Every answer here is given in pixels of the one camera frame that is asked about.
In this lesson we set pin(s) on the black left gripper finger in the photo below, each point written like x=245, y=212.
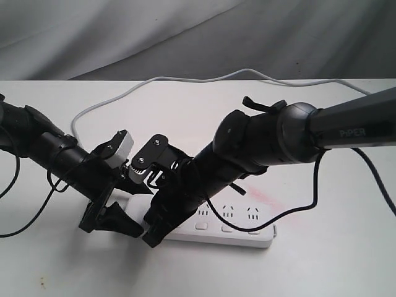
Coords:
x=115, y=219
x=127, y=185

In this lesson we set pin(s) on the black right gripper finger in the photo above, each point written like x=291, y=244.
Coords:
x=153, y=228
x=166, y=229

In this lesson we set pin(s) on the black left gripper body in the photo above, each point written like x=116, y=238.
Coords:
x=90, y=175

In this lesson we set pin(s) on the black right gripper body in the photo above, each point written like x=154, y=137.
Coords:
x=183, y=189

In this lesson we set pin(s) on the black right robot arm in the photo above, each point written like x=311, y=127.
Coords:
x=280, y=134

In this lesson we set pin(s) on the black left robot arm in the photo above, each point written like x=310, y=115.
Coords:
x=27, y=133

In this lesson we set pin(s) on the grey backdrop cloth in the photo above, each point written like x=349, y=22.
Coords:
x=137, y=40

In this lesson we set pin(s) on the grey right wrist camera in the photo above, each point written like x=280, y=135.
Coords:
x=137, y=171

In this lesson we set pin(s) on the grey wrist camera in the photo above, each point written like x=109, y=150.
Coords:
x=137, y=171
x=117, y=149

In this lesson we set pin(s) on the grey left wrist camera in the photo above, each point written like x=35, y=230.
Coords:
x=117, y=149

